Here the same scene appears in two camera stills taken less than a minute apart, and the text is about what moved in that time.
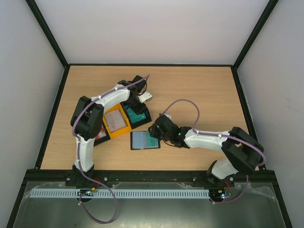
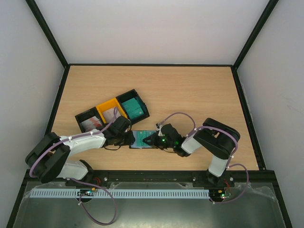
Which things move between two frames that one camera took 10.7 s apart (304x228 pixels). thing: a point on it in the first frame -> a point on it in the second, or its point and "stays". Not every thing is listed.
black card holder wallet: (142, 140) stays
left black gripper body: (133, 105) -> (122, 140)
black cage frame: (65, 65) stays
